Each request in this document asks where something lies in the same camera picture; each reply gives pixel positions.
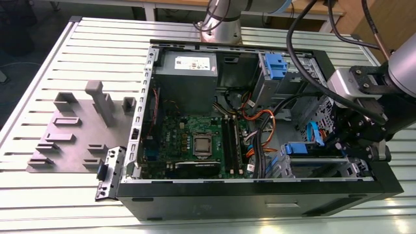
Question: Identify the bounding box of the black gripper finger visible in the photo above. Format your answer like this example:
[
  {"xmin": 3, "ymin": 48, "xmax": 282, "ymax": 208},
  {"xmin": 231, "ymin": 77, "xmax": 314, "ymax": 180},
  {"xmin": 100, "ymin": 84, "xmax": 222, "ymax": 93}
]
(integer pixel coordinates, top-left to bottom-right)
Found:
[
  {"xmin": 336, "ymin": 137, "xmax": 391, "ymax": 163},
  {"xmin": 327, "ymin": 109, "xmax": 368, "ymax": 149}
]

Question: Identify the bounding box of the silver CPU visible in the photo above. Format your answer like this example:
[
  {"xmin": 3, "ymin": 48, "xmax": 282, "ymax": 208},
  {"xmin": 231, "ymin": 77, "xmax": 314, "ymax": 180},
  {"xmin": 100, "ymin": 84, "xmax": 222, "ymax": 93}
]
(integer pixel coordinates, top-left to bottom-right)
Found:
[{"xmin": 195, "ymin": 136, "xmax": 212, "ymax": 152}]

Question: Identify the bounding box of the silver drive cage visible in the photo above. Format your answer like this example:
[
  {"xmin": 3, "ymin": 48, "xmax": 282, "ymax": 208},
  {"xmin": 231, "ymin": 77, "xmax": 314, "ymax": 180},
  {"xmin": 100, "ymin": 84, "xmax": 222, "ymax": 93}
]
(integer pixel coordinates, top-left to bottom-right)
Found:
[{"xmin": 252, "ymin": 50, "xmax": 330, "ymax": 109}]

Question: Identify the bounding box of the wooden cabinet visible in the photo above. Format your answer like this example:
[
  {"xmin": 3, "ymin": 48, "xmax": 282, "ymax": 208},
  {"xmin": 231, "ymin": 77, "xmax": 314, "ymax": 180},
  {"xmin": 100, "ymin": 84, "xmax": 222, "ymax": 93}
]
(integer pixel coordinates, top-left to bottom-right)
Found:
[{"xmin": 335, "ymin": 0, "xmax": 416, "ymax": 66}]

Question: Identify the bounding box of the hard disk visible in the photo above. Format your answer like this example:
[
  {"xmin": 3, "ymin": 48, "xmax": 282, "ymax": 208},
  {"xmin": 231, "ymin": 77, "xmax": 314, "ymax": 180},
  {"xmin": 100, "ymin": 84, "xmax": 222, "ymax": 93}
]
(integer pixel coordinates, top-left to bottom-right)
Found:
[{"xmin": 283, "ymin": 142, "xmax": 348, "ymax": 178}]

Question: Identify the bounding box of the thin black cable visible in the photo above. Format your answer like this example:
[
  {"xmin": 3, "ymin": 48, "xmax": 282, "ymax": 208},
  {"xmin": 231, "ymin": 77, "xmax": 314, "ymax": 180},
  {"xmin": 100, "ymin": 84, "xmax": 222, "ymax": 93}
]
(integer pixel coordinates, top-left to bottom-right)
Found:
[{"xmin": 327, "ymin": 0, "xmax": 383, "ymax": 49}]

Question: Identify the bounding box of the blue data wire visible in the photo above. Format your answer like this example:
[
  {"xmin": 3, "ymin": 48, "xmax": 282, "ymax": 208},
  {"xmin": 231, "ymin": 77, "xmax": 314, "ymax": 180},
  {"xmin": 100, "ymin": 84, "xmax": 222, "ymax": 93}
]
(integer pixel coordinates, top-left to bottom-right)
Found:
[{"xmin": 307, "ymin": 120, "xmax": 327, "ymax": 147}]

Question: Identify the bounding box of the black open PC case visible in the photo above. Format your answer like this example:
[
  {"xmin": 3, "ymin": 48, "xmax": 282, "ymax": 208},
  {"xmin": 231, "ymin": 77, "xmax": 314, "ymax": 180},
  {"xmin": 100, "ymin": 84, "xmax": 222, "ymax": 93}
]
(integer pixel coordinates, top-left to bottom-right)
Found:
[{"xmin": 115, "ymin": 38, "xmax": 404, "ymax": 221}]

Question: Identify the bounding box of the black RAM slot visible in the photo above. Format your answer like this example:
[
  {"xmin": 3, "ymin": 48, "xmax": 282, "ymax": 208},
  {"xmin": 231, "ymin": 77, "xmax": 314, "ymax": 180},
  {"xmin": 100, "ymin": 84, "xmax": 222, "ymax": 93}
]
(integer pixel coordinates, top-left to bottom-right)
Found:
[
  {"xmin": 231, "ymin": 115, "xmax": 246, "ymax": 175},
  {"xmin": 222, "ymin": 115, "xmax": 235, "ymax": 174}
]

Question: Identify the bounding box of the blue drive latch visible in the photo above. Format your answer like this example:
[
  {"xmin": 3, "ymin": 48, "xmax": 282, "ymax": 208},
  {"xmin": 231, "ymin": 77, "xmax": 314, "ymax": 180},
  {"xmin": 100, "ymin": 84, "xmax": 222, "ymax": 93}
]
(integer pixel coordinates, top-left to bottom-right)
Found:
[{"xmin": 264, "ymin": 52, "xmax": 290, "ymax": 80}]

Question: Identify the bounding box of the thick black cable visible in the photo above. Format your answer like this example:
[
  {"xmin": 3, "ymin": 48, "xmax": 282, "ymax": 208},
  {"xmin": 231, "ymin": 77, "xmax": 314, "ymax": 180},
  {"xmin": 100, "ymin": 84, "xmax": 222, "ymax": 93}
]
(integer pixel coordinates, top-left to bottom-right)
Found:
[{"xmin": 287, "ymin": 0, "xmax": 390, "ymax": 125}]

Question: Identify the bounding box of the grey parts rack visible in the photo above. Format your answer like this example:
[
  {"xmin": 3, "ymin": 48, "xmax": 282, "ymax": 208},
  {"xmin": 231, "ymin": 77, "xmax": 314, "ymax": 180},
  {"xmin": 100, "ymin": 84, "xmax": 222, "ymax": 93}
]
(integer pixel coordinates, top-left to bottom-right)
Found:
[{"xmin": 26, "ymin": 79, "xmax": 138, "ymax": 174}]

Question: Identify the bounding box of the CPU socket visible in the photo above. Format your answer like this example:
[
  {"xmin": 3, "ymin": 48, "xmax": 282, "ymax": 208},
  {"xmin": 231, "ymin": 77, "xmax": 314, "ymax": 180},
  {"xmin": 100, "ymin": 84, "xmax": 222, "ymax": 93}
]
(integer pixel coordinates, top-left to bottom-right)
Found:
[{"xmin": 191, "ymin": 131, "xmax": 218, "ymax": 159}]

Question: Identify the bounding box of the black cable bundle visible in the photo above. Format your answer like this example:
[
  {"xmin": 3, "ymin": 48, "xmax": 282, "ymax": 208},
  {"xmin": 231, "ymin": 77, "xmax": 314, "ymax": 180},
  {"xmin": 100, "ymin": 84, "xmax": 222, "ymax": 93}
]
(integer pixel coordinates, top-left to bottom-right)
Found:
[{"xmin": 252, "ymin": 89, "xmax": 328, "ymax": 177}]

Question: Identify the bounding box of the silver disk bay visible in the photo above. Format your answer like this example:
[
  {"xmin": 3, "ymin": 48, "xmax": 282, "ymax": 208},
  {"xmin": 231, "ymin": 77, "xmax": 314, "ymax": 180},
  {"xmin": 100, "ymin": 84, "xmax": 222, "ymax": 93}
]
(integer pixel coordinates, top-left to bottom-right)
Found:
[{"xmin": 279, "ymin": 140, "xmax": 374, "ymax": 180}]

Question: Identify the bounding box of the orange wire bundle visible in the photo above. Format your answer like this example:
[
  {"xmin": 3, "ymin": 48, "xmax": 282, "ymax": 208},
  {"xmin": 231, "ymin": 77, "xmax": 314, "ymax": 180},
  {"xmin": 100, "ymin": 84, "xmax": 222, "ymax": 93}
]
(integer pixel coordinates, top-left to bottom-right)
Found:
[{"xmin": 242, "ymin": 108, "xmax": 278, "ymax": 161}]

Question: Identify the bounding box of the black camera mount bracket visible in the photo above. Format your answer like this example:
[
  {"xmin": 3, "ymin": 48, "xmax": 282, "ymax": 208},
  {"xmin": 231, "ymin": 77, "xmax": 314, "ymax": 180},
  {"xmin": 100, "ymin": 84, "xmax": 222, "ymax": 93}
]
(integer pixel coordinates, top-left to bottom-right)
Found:
[{"xmin": 350, "ymin": 65, "xmax": 392, "ymax": 95}]

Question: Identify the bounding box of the black graphics card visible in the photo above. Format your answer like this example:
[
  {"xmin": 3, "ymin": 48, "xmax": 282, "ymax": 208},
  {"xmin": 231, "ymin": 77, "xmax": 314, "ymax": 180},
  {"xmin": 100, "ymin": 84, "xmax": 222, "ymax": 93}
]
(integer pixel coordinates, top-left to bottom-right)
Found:
[{"xmin": 164, "ymin": 159, "xmax": 223, "ymax": 179}]

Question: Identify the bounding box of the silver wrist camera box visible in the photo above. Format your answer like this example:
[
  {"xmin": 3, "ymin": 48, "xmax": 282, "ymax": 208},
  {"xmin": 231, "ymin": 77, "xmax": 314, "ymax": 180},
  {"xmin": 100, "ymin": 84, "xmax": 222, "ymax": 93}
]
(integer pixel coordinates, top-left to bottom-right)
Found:
[{"xmin": 327, "ymin": 68, "xmax": 384, "ymax": 108}]

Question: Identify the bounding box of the yellow and black wire bundle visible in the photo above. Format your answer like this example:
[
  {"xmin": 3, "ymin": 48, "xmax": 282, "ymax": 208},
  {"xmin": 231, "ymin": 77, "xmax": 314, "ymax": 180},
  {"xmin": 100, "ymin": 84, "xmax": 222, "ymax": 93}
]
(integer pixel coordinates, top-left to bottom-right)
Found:
[{"xmin": 212, "ymin": 101, "xmax": 238, "ymax": 117}]

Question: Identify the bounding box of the green Dell motherboard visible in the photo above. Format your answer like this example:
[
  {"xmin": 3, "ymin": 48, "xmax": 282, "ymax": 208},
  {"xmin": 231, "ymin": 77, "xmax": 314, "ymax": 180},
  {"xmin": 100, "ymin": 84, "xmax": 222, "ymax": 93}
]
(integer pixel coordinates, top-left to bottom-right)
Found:
[{"xmin": 138, "ymin": 114, "xmax": 258, "ymax": 180}]

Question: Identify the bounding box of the grey power supply unit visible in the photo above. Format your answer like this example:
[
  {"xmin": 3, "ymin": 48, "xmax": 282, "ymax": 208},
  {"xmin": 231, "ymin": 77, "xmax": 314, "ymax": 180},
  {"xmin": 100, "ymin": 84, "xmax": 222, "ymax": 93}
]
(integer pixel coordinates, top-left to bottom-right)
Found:
[{"xmin": 152, "ymin": 51, "xmax": 218, "ymax": 117}]

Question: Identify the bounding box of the brown braided cable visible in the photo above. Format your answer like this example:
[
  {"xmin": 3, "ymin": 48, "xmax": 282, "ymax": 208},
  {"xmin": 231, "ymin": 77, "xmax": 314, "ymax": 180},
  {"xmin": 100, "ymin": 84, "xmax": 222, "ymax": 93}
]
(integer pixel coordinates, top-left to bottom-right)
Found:
[{"xmin": 360, "ymin": 0, "xmax": 391, "ymax": 60}]

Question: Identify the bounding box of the wooden desk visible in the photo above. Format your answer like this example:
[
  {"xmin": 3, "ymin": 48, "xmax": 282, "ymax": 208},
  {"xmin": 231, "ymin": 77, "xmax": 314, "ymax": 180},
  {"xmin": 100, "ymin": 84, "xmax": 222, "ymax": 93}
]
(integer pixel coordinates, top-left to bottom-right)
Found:
[{"xmin": 130, "ymin": 0, "xmax": 346, "ymax": 32}]

